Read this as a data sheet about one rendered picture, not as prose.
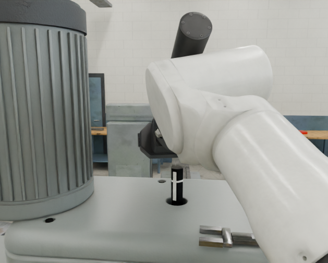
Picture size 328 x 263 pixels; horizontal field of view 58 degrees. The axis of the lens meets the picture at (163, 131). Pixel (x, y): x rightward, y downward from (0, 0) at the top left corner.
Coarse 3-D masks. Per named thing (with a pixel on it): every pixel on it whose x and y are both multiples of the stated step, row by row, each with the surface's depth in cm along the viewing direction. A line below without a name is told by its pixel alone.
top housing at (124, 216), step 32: (96, 192) 54; (128, 192) 54; (160, 192) 54; (192, 192) 54; (224, 192) 54; (32, 224) 42; (64, 224) 42; (96, 224) 42; (128, 224) 42; (160, 224) 42; (192, 224) 42; (224, 224) 42; (32, 256) 40; (64, 256) 40; (96, 256) 39; (128, 256) 39; (160, 256) 38; (192, 256) 38; (224, 256) 38; (256, 256) 37
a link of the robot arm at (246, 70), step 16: (192, 16) 30; (192, 32) 30; (208, 32) 30; (176, 48) 32; (192, 48) 31; (240, 48) 31; (256, 48) 30; (176, 64) 28; (192, 64) 28; (208, 64) 29; (224, 64) 29; (240, 64) 29; (256, 64) 29; (192, 80) 28; (208, 80) 28; (224, 80) 28; (240, 80) 29; (256, 80) 29; (272, 80) 30
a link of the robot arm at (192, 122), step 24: (168, 72) 27; (168, 96) 24; (192, 96) 24; (216, 96) 24; (240, 96) 23; (168, 120) 25; (192, 120) 23; (216, 120) 22; (168, 144) 27; (192, 144) 24; (216, 144) 23; (216, 168) 25
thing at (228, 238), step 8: (200, 232) 40; (208, 232) 40; (216, 232) 40; (224, 232) 39; (232, 232) 39; (240, 232) 39; (200, 240) 37; (208, 240) 37; (216, 240) 37; (224, 240) 37; (232, 240) 37; (240, 240) 37; (248, 240) 37
